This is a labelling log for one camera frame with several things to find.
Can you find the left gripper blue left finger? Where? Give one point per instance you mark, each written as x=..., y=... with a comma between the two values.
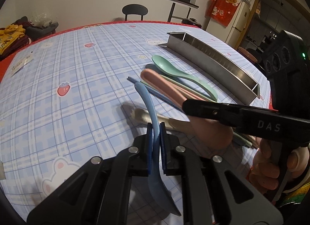
x=150, y=146

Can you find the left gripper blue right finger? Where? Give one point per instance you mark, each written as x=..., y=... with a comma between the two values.
x=162, y=145

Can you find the beige plastic spoon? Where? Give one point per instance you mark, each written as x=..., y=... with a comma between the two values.
x=142, y=116

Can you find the blue plastic spoon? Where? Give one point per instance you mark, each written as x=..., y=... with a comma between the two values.
x=157, y=188

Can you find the green plastic spoon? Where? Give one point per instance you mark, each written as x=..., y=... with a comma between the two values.
x=166, y=67

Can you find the black metal utensil tray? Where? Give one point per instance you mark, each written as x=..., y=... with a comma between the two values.
x=229, y=76

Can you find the dark blue chopstick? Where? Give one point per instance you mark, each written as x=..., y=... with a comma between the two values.
x=155, y=93

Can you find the light green chopstick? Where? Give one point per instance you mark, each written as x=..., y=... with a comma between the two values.
x=154, y=80

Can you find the brown trash bin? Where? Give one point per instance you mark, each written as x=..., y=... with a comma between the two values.
x=247, y=55

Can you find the blue plaid table mat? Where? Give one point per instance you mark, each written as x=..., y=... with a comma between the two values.
x=73, y=101

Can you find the white refrigerator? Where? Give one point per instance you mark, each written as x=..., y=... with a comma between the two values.
x=230, y=34

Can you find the electric rice cooker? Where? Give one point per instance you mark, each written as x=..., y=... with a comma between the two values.
x=191, y=22

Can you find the black round stool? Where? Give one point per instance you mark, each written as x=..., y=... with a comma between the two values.
x=134, y=9

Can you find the red cloth on refrigerator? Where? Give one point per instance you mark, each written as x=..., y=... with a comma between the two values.
x=222, y=10

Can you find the small paper card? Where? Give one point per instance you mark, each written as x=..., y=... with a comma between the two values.
x=21, y=63

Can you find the grey stool with bag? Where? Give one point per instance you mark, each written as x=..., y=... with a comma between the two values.
x=40, y=26

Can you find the black folding chair frame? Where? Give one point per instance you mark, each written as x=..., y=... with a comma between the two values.
x=178, y=12

